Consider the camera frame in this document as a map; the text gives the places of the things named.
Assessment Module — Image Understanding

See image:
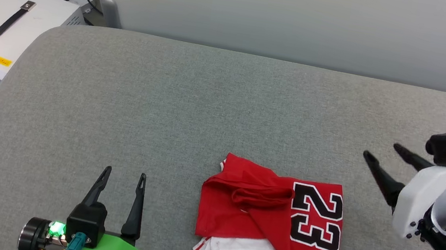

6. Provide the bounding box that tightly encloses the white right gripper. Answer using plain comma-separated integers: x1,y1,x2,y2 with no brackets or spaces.
352,139,446,245

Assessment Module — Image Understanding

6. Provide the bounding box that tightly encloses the red white basketball jersey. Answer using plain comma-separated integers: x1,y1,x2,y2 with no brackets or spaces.
192,149,353,250

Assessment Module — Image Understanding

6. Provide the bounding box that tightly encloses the white power supply box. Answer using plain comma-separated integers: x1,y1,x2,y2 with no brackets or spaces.
0,0,91,110

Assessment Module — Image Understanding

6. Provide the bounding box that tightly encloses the teal left camera cable plug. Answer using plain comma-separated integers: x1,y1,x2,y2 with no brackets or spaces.
61,230,89,250

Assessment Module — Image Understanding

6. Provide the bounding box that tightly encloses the black strap carry handle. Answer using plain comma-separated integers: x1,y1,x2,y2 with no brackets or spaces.
0,0,37,53

